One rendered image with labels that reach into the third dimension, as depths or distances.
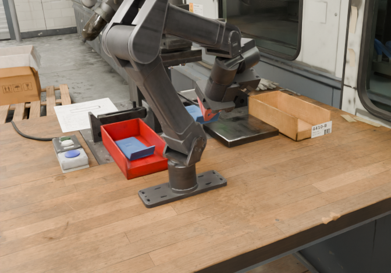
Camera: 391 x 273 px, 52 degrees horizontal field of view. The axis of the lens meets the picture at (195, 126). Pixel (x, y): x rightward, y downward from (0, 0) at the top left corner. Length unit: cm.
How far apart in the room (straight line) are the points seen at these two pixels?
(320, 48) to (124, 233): 110
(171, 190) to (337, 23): 92
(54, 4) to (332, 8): 918
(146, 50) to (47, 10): 970
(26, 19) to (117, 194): 956
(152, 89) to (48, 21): 969
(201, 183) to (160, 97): 25
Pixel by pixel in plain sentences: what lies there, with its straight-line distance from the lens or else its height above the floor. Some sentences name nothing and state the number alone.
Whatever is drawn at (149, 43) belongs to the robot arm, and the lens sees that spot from 72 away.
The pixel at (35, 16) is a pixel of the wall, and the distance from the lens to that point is 1040.
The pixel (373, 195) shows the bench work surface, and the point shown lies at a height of 90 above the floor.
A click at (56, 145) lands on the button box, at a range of 119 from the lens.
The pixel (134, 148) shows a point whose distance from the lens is 115.
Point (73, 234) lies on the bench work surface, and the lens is 85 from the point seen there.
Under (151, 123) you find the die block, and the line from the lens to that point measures 126.
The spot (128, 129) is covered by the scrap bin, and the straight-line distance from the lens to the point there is 122.
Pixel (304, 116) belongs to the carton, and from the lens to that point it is 131.
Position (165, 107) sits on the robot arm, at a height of 112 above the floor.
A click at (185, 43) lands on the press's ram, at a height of 116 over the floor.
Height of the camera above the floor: 138
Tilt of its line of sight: 22 degrees down
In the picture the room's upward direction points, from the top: 3 degrees counter-clockwise
